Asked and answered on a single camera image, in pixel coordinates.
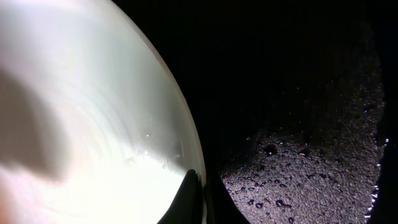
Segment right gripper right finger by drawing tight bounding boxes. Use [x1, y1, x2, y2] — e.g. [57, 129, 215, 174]
[206, 174, 249, 224]

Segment light blue plate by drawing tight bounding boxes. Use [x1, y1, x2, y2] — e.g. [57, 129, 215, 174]
[1, 0, 207, 223]

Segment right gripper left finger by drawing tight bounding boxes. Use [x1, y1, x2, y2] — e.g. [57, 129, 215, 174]
[158, 169, 203, 224]

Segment round black tray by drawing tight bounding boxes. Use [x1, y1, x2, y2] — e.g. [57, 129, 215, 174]
[117, 0, 397, 223]

